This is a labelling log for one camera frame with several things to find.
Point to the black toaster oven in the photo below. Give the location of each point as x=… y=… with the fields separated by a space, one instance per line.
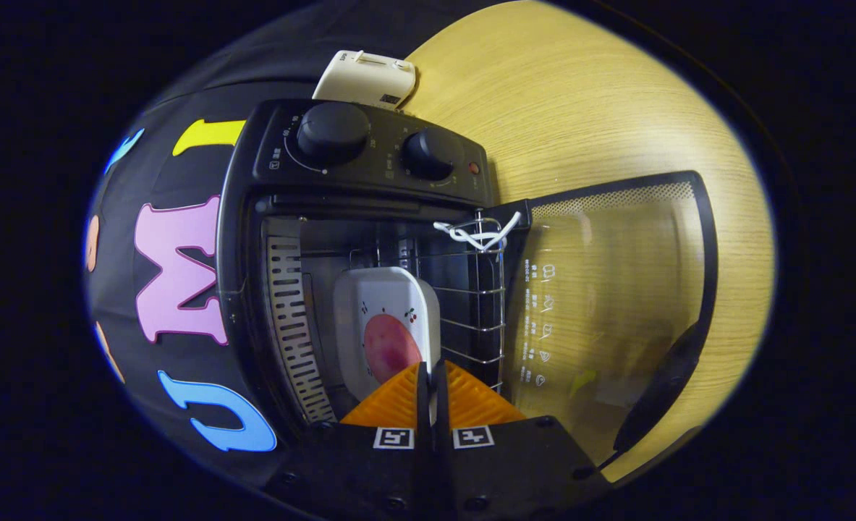
x=370 y=155

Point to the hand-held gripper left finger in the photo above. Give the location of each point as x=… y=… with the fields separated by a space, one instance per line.
x=370 y=477

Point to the white bread toaster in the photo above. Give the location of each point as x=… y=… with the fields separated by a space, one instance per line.
x=362 y=76

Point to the white square plate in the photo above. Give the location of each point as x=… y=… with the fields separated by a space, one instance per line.
x=384 y=289

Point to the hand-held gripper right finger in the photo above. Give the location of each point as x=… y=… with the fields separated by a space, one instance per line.
x=507 y=470

